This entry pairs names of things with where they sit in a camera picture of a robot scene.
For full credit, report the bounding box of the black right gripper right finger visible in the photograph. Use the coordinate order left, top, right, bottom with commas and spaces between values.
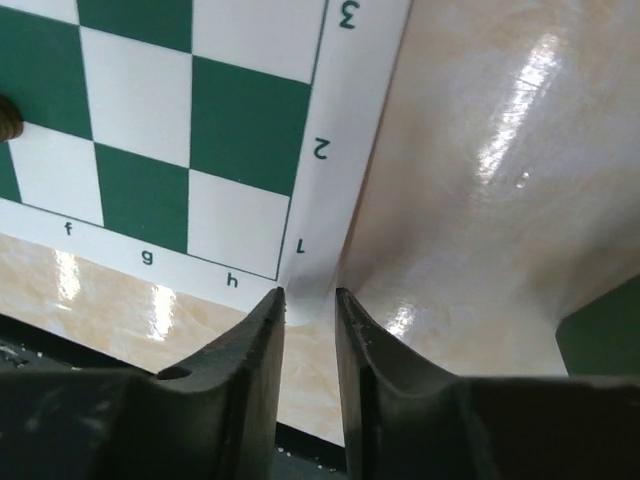
335, 288, 639, 479

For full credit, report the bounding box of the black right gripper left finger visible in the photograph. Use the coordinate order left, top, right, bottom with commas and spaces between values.
1, 288, 285, 479

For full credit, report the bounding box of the green white chess mat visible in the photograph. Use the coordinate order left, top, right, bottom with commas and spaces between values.
1, 1, 410, 326

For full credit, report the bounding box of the dark wooden chess piece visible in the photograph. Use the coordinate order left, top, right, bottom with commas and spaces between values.
0, 95, 24, 143

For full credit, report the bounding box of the green square tray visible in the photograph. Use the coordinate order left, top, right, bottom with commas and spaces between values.
555, 277, 640, 376

